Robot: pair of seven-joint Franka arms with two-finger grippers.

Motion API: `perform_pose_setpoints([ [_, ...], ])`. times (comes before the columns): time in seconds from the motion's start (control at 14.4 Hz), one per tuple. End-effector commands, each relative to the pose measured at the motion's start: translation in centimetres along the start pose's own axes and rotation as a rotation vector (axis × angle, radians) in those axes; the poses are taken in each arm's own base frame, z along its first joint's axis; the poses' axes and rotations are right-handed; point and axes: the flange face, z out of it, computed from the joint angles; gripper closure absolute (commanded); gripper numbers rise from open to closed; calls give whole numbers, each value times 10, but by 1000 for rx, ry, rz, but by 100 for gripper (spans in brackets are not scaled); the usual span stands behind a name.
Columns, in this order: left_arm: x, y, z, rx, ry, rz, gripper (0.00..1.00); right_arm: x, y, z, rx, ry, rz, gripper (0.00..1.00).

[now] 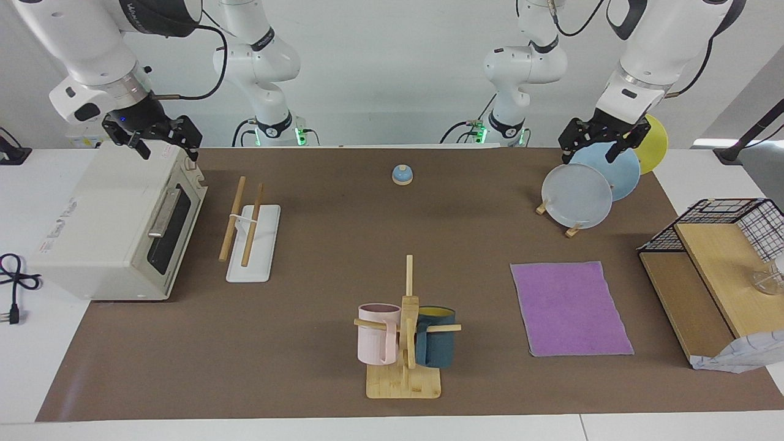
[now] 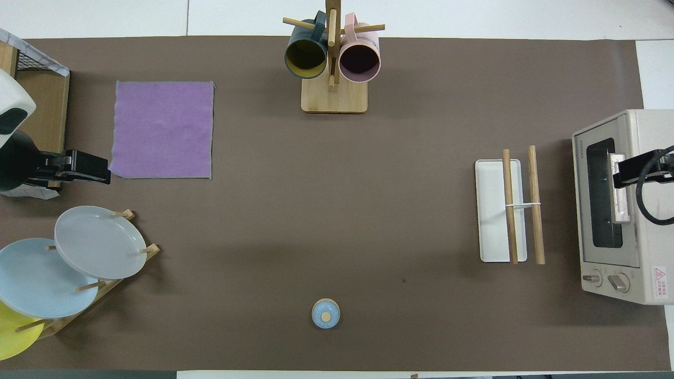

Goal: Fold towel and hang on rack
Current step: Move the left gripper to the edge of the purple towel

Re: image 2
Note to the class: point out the dark teal mug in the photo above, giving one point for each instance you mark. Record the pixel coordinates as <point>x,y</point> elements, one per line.
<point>305,55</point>

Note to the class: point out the purple and grey towel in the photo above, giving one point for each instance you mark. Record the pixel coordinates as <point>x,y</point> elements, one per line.
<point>160,129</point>

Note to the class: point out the blue call bell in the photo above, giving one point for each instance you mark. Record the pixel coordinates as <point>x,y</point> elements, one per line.
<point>325,313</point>

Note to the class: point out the wooden mug tree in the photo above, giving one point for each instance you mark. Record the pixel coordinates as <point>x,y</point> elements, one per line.
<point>334,97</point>

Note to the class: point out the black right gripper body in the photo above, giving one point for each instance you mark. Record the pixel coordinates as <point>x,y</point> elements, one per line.
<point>629,171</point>

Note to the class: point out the wooden plate rack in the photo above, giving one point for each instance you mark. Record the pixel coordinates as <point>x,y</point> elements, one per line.
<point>63,322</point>

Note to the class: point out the grey plate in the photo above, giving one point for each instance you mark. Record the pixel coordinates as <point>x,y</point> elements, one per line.
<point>100,242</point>

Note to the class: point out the white wooden-bar towel rack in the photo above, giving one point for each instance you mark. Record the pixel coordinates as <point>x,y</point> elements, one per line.
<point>492,210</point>

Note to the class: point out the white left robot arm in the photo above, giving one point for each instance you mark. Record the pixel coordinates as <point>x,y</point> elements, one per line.
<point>13,95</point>

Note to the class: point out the pink mug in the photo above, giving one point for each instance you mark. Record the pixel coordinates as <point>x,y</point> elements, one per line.
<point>359,58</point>

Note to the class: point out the beige toaster oven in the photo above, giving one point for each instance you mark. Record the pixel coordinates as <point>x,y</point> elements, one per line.
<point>647,247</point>

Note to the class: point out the marble patterned cloth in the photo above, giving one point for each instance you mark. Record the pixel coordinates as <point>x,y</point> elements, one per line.
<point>31,51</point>
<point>26,192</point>

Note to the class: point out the brown table mat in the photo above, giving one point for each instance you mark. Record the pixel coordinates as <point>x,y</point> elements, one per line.
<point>316,210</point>

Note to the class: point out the yellow plate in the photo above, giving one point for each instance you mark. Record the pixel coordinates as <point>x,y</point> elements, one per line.
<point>13,337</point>

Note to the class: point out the light blue plate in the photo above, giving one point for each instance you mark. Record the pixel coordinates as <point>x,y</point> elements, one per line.
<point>37,279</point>

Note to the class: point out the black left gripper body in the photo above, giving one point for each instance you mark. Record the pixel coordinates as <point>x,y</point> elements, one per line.
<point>84,168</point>

